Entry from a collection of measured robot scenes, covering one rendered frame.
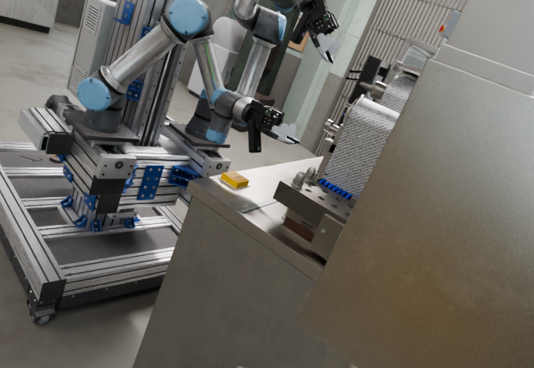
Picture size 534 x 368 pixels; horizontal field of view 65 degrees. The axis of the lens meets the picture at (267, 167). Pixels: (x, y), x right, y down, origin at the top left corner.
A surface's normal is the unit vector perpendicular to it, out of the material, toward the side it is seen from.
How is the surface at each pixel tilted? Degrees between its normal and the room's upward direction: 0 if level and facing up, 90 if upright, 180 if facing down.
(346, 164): 90
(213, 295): 90
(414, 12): 90
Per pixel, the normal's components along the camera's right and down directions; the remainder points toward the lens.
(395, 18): -0.67, -0.01
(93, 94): -0.09, 0.41
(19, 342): 0.36, -0.88
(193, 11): 0.12, 0.26
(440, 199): -0.51, 0.10
